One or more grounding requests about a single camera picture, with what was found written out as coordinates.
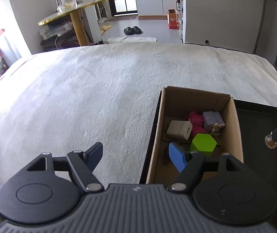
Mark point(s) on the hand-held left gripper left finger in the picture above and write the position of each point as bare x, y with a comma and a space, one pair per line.
96, 154

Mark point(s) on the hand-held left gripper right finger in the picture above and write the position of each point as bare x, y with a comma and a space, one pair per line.
177, 156

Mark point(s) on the white charger cube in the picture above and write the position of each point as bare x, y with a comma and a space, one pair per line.
178, 129

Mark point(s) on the black tray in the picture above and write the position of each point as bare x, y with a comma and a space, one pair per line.
257, 131

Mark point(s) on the green hexagonal block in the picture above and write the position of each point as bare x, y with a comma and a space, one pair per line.
202, 144

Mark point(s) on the pink toy figure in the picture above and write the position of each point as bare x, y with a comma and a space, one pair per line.
195, 122

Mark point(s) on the small doll figure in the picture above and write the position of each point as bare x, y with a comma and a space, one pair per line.
216, 131

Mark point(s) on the grey-blue block toy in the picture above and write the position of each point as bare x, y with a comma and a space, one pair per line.
211, 119

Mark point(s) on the cardboard box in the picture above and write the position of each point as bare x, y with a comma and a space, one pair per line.
182, 102

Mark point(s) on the white floor towel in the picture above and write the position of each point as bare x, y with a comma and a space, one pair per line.
131, 40

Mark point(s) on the yellow slipper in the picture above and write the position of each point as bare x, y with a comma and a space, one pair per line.
105, 28

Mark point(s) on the black slipper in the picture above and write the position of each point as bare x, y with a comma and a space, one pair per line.
128, 30
137, 29

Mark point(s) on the round gold-edged table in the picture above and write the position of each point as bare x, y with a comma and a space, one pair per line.
80, 26

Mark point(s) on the orange carton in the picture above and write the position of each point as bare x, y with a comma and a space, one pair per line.
173, 20

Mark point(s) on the brown door mat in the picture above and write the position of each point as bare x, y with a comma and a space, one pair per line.
126, 17

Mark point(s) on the black bottle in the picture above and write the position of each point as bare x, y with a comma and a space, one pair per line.
177, 3

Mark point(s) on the white kitchen cabinet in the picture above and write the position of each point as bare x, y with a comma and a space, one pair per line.
153, 0

